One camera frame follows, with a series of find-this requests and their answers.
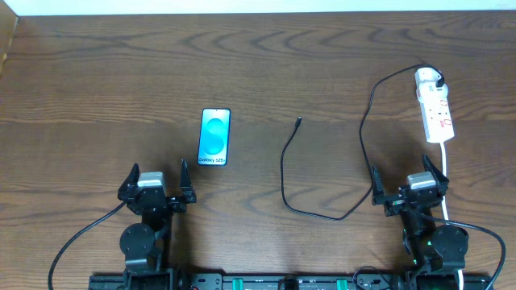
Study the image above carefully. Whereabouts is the white power strip cord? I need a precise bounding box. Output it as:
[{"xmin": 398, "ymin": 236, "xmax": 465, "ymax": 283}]
[{"xmin": 439, "ymin": 140, "xmax": 465, "ymax": 290}]

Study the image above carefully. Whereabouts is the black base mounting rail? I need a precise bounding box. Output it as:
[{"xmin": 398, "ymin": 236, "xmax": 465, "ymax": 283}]
[{"xmin": 87, "ymin": 271, "xmax": 494, "ymax": 290}]

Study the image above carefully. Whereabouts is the black USB charging cable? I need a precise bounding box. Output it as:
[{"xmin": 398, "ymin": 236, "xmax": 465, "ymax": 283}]
[{"xmin": 279, "ymin": 62, "xmax": 446, "ymax": 222}]

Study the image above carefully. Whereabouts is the white charger adapter plug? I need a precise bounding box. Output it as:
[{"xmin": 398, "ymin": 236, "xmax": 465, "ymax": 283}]
[{"xmin": 414, "ymin": 67, "xmax": 448, "ymax": 103}]

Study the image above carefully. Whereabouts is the blue screen Galaxy smartphone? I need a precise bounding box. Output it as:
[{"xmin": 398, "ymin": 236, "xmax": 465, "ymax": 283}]
[{"xmin": 197, "ymin": 108, "xmax": 231, "ymax": 166}]

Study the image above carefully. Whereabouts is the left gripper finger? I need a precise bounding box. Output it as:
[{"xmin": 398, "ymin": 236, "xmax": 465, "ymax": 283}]
[
  {"xmin": 118, "ymin": 163, "xmax": 139, "ymax": 194},
  {"xmin": 180, "ymin": 159, "xmax": 192, "ymax": 196}
]

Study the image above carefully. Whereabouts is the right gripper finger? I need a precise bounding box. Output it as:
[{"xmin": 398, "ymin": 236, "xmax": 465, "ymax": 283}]
[
  {"xmin": 422, "ymin": 155, "xmax": 449, "ymax": 186},
  {"xmin": 372, "ymin": 165, "xmax": 385, "ymax": 197}
]

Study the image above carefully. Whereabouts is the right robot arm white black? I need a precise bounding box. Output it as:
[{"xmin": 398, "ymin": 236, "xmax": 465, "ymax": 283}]
[{"xmin": 371, "ymin": 155, "xmax": 468, "ymax": 289}]

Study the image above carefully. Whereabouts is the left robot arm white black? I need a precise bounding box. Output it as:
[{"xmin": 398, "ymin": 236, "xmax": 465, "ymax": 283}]
[{"xmin": 118, "ymin": 160, "xmax": 197, "ymax": 289}]

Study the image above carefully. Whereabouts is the white power strip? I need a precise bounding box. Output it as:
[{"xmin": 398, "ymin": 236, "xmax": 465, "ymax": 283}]
[{"xmin": 420, "ymin": 97, "xmax": 455, "ymax": 143}]

